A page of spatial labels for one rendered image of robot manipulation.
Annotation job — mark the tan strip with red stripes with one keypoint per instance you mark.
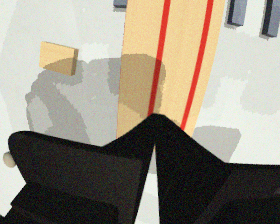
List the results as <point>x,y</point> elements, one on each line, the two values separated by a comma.
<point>166,60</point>

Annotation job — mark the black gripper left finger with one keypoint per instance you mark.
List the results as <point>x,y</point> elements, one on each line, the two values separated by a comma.
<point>114,174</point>

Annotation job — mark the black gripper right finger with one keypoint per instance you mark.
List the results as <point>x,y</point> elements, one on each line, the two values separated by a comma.
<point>193,184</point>

